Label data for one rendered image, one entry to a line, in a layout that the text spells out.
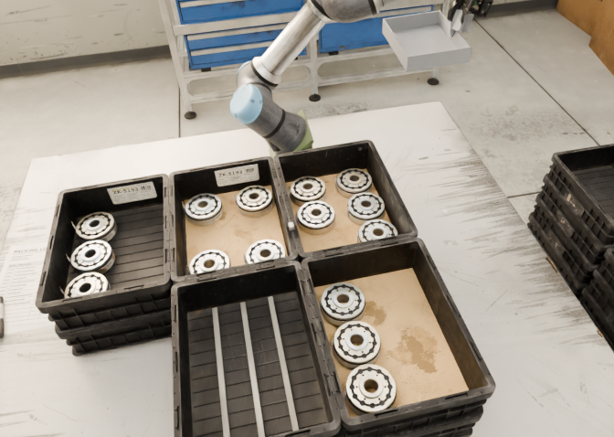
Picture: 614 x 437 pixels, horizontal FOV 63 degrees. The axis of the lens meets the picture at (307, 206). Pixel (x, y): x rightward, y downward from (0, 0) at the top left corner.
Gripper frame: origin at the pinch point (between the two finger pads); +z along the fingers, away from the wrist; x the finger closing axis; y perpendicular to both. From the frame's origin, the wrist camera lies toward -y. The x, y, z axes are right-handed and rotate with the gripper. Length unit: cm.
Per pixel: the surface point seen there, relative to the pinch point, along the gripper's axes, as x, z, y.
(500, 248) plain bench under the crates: 4, 39, 59
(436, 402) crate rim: -45, 29, 105
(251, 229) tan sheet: -66, 46, 44
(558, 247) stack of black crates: 63, 64, 36
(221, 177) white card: -73, 42, 26
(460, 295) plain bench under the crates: -14, 44, 71
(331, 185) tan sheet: -41, 39, 32
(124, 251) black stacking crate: -99, 56, 42
